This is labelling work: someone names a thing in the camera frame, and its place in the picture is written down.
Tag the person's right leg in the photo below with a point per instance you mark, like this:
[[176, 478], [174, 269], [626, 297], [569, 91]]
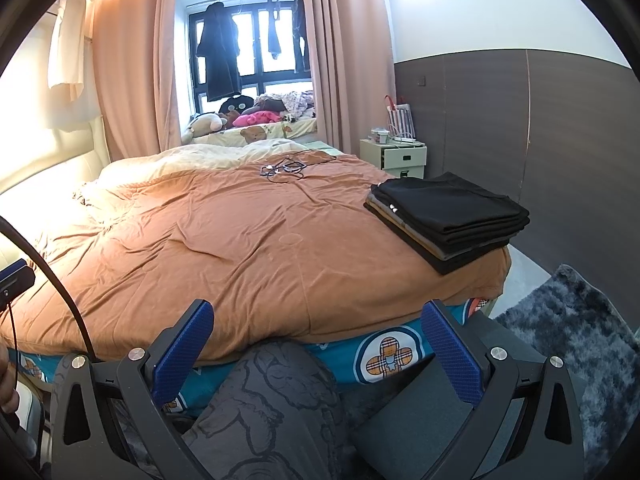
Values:
[[270, 410]]

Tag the white plush bear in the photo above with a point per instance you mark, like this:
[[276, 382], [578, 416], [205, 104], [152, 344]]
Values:
[[205, 124]]

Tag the black framed window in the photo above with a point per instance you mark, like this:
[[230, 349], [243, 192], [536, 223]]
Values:
[[260, 77]]

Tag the striped gift bag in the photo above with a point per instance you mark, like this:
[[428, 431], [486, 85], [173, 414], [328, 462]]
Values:
[[402, 120]]

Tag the black plush toy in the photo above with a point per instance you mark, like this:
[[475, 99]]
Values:
[[237, 105]]

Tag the cream padded headboard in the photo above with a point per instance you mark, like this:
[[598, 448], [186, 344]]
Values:
[[50, 170]]

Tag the person's leg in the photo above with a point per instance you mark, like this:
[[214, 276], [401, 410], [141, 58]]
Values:
[[59, 380], [270, 410]]

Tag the pile of floral clothes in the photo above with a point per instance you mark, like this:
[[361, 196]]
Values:
[[297, 102]]

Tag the pink plush toy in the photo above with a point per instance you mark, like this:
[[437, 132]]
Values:
[[252, 120]]

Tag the white power strip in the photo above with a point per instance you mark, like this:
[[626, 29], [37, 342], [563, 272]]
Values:
[[407, 141]]

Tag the white nightstand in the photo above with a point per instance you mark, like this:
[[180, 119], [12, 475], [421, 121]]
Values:
[[407, 160]]

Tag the grey shaggy rug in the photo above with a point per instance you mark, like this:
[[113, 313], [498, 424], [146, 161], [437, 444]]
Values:
[[565, 320]]

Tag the small white container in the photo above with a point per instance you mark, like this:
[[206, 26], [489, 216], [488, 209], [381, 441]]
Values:
[[380, 136]]

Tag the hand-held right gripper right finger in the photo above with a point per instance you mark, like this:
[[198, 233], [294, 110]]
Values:
[[450, 355]]

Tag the cream blanket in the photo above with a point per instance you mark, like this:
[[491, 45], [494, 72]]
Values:
[[190, 157]]

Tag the stack of clothes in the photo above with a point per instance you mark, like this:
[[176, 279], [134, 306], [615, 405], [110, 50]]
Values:
[[450, 255]]

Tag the blue printed bed sheet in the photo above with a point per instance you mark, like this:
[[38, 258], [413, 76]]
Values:
[[385, 360]]

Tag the hanging dark garment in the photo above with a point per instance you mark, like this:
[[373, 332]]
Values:
[[300, 35], [274, 40]]

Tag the pink curtain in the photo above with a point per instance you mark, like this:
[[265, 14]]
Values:
[[135, 60], [350, 60]]

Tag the hanging white shirt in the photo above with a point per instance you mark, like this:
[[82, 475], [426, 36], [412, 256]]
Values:
[[67, 45]]

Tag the person's left leg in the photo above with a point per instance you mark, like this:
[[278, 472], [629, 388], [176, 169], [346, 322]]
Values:
[[59, 380]]

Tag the brown duvet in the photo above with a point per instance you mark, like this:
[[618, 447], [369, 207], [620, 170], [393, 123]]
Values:
[[250, 260]]

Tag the person's left hand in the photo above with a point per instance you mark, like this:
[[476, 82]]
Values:
[[7, 385]]

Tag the hanging black coat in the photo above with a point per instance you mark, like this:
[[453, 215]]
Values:
[[220, 50]]

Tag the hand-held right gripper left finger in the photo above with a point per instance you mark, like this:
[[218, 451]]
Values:
[[185, 342]]

